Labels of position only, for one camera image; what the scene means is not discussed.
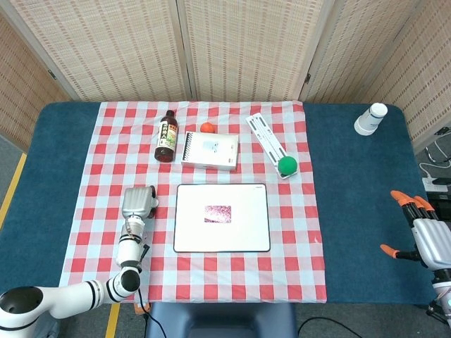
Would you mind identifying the green ball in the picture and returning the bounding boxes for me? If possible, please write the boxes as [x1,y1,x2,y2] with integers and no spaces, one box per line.
[277,156,299,176]

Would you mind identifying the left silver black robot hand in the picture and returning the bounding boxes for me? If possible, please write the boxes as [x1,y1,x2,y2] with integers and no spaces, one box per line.
[121,184,160,220]

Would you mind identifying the dark sauce bottle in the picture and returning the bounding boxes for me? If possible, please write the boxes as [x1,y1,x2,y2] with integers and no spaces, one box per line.
[154,109,178,163]

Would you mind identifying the white cable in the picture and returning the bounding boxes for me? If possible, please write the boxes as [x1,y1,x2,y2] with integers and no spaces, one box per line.
[418,161,440,181]

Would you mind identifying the white folding stand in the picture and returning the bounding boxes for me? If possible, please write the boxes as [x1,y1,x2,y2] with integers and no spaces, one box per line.
[245,113,299,180]

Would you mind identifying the white rectangular board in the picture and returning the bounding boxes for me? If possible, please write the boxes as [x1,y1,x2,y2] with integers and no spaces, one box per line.
[173,183,271,254]

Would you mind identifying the white earbuds box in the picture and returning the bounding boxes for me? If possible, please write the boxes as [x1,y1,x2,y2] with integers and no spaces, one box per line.
[180,131,240,172]

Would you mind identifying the red white checkered tablecloth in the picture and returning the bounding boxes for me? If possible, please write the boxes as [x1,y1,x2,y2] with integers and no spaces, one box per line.
[58,100,328,303]

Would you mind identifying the white power strip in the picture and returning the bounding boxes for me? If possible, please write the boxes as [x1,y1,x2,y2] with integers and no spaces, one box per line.
[421,177,450,193]

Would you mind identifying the white paper cup stack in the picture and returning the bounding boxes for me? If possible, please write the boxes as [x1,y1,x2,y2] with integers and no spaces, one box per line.
[353,102,389,137]

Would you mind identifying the black floor cable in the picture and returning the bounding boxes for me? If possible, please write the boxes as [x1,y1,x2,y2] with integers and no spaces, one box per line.
[297,316,364,338]

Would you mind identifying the right silver orange-tipped robot hand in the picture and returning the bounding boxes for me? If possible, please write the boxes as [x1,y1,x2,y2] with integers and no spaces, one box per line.
[379,189,451,271]

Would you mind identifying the woven folding screen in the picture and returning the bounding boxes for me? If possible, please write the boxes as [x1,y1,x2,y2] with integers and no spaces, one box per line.
[0,0,451,153]

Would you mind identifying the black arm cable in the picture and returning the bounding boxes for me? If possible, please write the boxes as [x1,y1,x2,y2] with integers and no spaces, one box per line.
[136,287,167,338]

